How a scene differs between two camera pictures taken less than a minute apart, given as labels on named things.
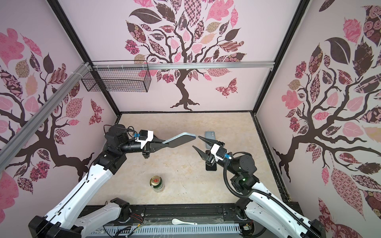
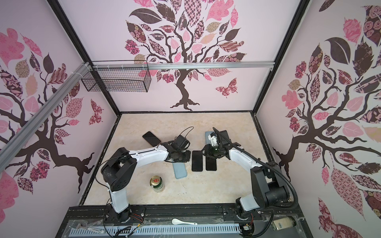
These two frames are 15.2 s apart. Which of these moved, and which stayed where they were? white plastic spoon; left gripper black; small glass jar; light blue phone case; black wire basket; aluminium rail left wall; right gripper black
Moved: right gripper black; left gripper black
Stayed: aluminium rail left wall; black wire basket; small glass jar; white plastic spoon; light blue phone case
